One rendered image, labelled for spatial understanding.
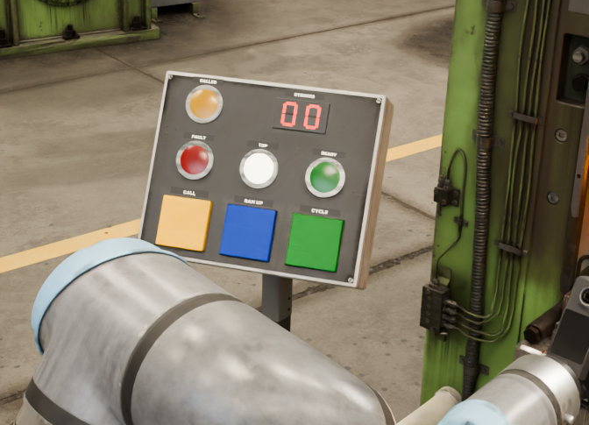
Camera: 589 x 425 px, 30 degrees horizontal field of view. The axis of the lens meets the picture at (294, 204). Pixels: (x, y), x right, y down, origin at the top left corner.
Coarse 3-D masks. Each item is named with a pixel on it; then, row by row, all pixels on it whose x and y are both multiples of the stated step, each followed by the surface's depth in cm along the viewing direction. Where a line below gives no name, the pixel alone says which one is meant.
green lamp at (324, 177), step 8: (320, 168) 158; (328, 168) 158; (336, 168) 158; (312, 176) 158; (320, 176) 158; (328, 176) 158; (336, 176) 157; (312, 184) 158; (320, 184) 158; (328, 184) 157; (336, 184) 157
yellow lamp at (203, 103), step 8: (192, 96) 164; (200, 96) 164; (208, 96) 163; (192, 104) 164; (200, 104) 163; (208, 104) 163; (216, 104) 163; (192, 112) 164; (200, 112) 163; (208, 112) 163
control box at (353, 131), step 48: (240, 96) 162; (288, 96) 161; (336, 96) 159; (384, 96) 158; (192, 144) 163; (240, 144) 162; (288, 144) 160; (336, 144) 158; (384, 144) 161; (192, 192) 163; (240, 192) 161; (288, 192) 159; (336, 192) 157; (144, 240) 163
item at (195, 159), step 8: (184, 152) 163; (192, 152) 163; (200, 152) 163; (184, 160) 163; (192, 160) 163; (200, 160) 162; (208, 160) 162; (184, 168) 163; (192, 168) 163; (200, 168) 162
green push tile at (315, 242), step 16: (304, 224) 157; (320, 224) 157; (336, 224) 156; (288, 240) 158; (304, 240) 157; (320, 240) 156; (336, 240) 156; (288, 256) 157; (304, 256) 157; (320, 256) 156; (336, 256) 156; (336, 272) 157
